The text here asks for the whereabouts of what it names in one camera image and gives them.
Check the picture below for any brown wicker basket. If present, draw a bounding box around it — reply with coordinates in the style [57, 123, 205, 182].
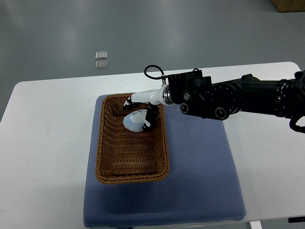
[95, 94, 170, 184]

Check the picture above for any lower metal floor plate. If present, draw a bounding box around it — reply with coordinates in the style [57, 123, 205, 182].
[95, 61, 108, 70]

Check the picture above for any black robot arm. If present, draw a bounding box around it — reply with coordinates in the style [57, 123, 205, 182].
[123, 68, 305, 133]

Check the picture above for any metal floor plate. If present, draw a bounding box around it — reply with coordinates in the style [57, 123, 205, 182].
[95, 61, 108, 70]
[95, 51, 108, 60]

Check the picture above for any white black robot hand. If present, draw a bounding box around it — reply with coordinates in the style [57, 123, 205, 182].
[122, 85, 168, 131]

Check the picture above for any cardboard box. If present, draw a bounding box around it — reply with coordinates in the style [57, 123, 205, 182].
[271, 0, 305, 13]

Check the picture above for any light blue plush toy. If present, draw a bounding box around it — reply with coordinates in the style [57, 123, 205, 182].
[123, 109, 147, 132]

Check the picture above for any black table frame part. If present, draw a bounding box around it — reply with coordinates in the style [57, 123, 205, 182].
[288, 216, 305, 223]

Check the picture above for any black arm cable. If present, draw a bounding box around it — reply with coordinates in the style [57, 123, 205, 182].
[143, 65, 167, 85]

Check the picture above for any upper metal floor plate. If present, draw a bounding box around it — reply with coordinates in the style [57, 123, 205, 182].
[95, 51, 108, 60]

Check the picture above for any blue quilted mat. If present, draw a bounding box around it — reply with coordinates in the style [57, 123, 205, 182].
[83, 96, 246, 228]

